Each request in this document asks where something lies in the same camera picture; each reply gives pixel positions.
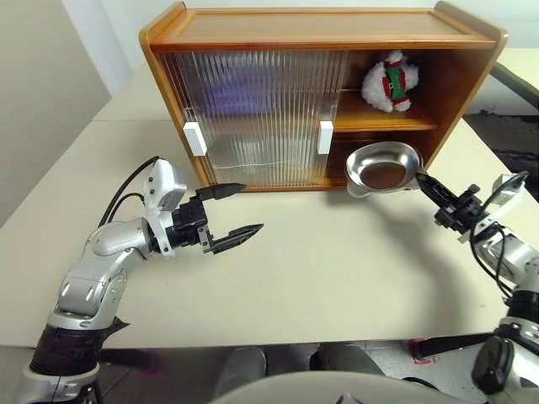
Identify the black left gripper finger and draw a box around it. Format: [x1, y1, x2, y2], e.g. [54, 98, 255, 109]
[201, 223, 265, 256]
[195, 183, 248, 201]

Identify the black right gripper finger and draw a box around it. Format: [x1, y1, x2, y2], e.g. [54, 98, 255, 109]
[415, 173, 462, 208]

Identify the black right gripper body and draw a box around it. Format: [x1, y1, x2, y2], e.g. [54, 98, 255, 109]
[435, 183, 485, 241]

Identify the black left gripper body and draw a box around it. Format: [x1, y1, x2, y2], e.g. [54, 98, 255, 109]
[170, 197, 210, 249]

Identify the white door handle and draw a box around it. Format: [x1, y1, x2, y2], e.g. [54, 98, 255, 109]
[183, 121, 207, 157]
[318, 120, 334, 156]

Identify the steel bowl with handles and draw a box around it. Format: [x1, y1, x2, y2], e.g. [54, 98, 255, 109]
[345, 141, 424, 199]

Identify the purple tissue pack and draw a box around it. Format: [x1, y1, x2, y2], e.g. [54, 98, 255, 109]
[200, 77, 264, 113]

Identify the ribbed clear sliding door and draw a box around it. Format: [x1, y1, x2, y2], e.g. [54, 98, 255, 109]
[191, 50, 350, 187]
[157, 50, 338, 187]

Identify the white plush toy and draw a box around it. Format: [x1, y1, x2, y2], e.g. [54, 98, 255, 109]
[361, 49, 422, 114]

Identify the wooden cabinet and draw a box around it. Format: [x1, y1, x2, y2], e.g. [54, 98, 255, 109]
[138, 0, 510, 193]

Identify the dark grey rounded shape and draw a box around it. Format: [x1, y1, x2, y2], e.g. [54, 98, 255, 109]
[310, 343, 380, 375]

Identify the pale robot torso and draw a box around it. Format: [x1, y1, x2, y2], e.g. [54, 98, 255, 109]
[218, 369, 477, 404]

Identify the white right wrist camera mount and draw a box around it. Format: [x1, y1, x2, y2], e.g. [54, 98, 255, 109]
[471, 172, 531, 237]

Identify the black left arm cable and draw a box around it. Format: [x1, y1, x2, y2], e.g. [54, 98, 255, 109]
[99, 156, 161, 228]

